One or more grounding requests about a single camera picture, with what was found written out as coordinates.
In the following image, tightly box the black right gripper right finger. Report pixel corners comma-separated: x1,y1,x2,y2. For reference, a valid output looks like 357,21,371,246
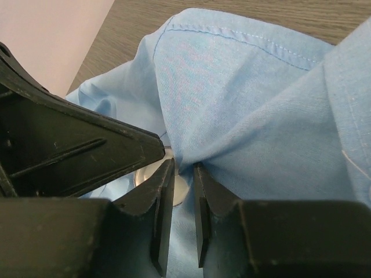
193,163,370,277

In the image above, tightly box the pink blossom round brooch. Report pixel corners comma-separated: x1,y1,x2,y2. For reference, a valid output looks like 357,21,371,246
134,147,190,206

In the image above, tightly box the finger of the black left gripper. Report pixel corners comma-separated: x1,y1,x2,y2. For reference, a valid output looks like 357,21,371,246
1,45,165,197

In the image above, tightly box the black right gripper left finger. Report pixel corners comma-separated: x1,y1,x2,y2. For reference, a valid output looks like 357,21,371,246
1,159,174,277

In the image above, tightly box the blue button-up shirt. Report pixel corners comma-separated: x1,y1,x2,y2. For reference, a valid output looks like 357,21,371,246
65,8,371,278

